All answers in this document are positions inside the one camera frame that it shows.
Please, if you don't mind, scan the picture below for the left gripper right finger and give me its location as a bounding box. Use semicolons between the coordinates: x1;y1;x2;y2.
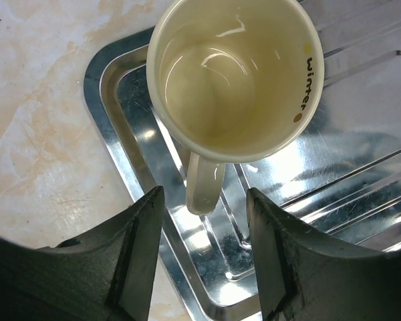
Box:
247;188;401;320

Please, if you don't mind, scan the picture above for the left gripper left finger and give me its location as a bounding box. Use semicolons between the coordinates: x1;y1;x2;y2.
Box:
0;186;164;320

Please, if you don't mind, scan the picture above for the cream yellow cup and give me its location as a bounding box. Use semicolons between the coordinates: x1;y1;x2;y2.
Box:
146;1;325;215

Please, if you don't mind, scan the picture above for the metal tray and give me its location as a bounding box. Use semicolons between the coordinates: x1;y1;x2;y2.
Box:
84;1;401;320

